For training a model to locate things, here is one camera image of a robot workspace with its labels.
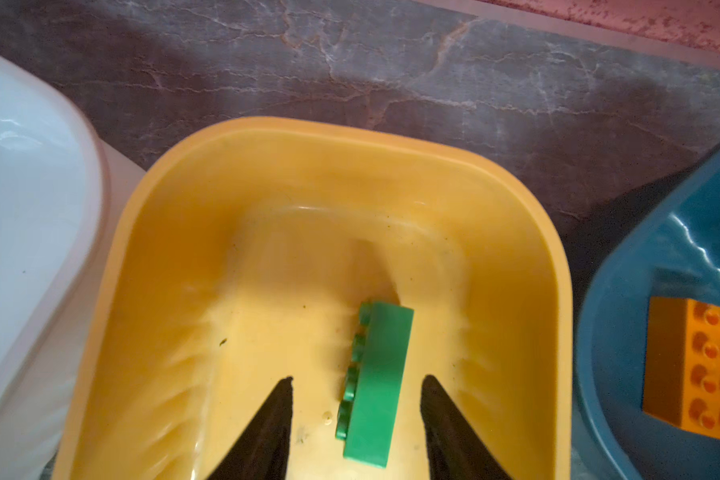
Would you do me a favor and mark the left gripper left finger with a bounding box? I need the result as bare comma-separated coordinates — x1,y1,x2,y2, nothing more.
207,377,293,480

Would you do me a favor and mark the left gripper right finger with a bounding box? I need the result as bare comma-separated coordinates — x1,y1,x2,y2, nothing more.
420,375,510,479

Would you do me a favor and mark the green long lego brick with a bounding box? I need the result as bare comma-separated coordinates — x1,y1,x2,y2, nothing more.
335,301,414,468

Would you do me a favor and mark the orange lego brick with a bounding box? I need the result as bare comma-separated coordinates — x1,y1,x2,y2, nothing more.
642,297,720,440

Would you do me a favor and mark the yellow plastic container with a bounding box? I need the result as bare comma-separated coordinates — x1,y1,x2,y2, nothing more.
53,117,572,479

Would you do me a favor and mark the teal plastic container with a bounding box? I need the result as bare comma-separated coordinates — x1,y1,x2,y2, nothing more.
566,144,720,479

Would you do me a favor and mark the white plastic container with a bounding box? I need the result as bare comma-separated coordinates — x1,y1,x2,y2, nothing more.
0,57,144,479

